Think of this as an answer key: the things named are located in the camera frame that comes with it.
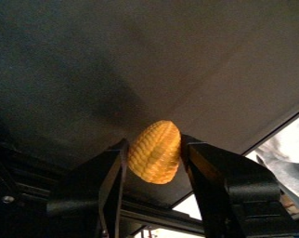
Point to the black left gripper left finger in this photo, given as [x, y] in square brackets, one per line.
[90, 189]

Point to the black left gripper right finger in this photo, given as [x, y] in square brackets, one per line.
[238, 192]

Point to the yellow toy corn top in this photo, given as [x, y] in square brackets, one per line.
[154, 152]

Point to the grey cloth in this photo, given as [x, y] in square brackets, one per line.
[288, 155]

